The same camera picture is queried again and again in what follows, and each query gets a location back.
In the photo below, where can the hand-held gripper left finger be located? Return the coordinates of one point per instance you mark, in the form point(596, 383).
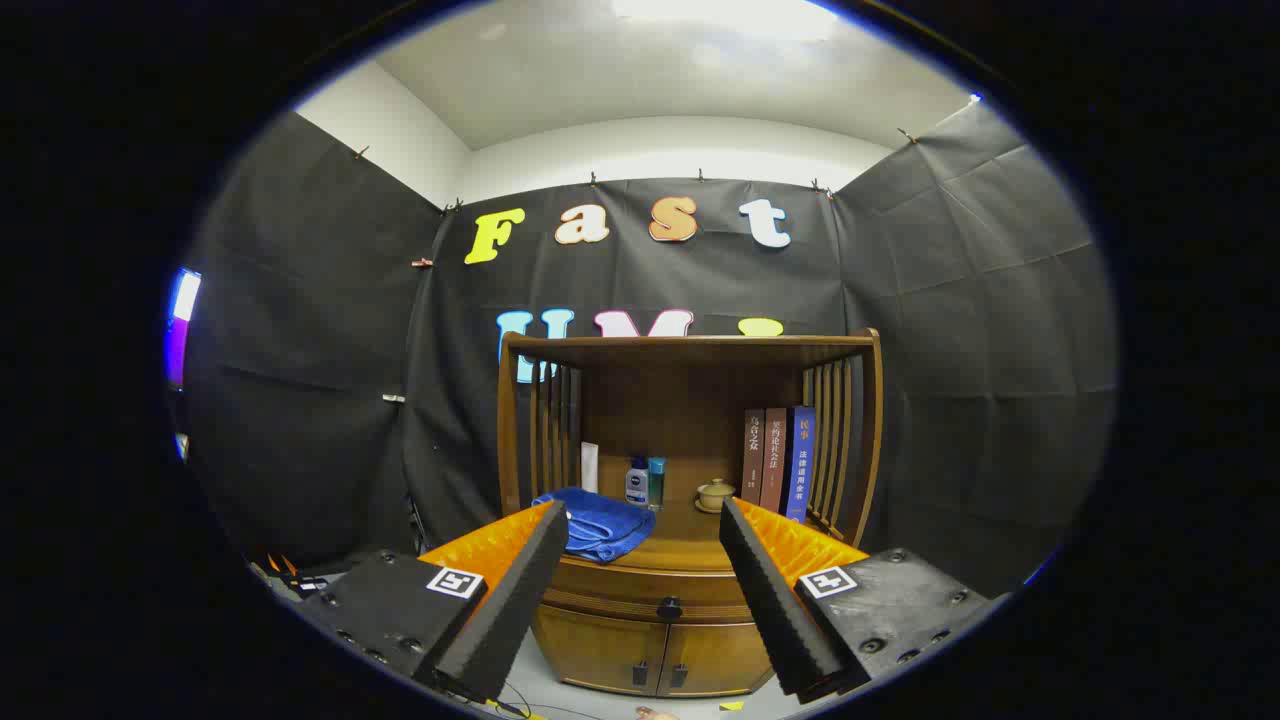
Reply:
point(520, 600)

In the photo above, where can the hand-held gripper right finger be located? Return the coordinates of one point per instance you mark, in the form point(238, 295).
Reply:
point(770, 600)

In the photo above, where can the wooden drawer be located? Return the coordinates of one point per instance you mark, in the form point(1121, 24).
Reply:
point(620, 590)

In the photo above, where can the wooden cabinet door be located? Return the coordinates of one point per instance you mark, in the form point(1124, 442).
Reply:
point(595, 650)
point(720, 660)

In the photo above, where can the wooden countertop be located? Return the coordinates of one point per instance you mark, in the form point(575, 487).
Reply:
point(690, 535)

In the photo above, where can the wooden cabinet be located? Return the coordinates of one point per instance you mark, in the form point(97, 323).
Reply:
point(650, 400)

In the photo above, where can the blue towel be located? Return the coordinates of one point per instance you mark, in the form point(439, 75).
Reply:
point(600, 525)

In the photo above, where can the beige lidded tea cup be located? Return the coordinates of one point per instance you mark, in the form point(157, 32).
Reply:
point(715, 495)

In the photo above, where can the reddish brown book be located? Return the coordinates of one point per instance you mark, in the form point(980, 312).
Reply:
point(774, 460)

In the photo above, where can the blue book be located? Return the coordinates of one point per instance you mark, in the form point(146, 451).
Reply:
point(803, 460)

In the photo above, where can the white tube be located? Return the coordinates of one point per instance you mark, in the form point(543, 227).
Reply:
point(589, 468)

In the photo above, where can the teal bottle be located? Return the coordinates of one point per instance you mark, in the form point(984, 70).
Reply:
point(657, 485)

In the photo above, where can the white pump bottle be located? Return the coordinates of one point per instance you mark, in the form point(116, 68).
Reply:
point(636, 485)

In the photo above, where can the black electronic device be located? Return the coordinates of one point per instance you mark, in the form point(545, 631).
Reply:
point(305, 583)

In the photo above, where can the glowing monitor screen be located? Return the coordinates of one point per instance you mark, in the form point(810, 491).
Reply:
point(182, 320)

